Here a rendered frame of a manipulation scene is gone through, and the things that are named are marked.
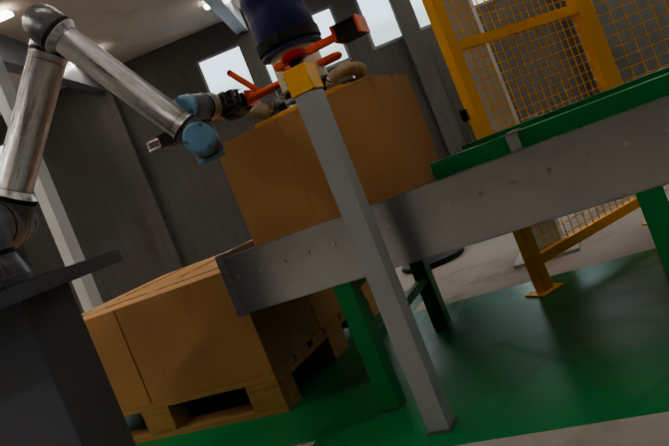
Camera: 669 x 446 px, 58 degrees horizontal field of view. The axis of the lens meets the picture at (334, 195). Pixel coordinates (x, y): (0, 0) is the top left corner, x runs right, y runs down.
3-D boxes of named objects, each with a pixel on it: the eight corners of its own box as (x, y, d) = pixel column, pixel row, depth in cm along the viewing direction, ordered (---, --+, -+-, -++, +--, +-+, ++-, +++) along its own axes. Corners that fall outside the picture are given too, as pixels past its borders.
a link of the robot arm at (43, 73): (-43, 246, 176) (23, -3, 178) (-15, 242, 194) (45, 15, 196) (10, 258, 178) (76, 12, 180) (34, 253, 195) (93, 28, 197)
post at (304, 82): (457, 418, 160) (315, 62, 157) (451, 432, 153) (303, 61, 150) (433, 422, 163) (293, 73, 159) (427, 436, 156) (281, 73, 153)
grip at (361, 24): (370, 32, 175) (364, 16, 175) (360, 30, 167) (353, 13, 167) (345, 45, 178) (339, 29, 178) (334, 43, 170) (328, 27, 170)
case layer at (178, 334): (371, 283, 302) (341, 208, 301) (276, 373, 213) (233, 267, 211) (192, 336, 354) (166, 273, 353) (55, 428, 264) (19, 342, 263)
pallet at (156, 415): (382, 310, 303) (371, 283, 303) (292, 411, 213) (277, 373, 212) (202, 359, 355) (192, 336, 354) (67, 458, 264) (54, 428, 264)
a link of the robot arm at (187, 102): (175, 131, 188) (162, 102, 188) (199, 127, 199) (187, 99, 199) (198, 119, 184) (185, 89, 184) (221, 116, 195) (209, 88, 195)
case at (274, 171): (448, 178, 217) (406, 74, 216) (418, 200, 181) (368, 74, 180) (309, 229, 243) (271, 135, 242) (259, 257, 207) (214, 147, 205)
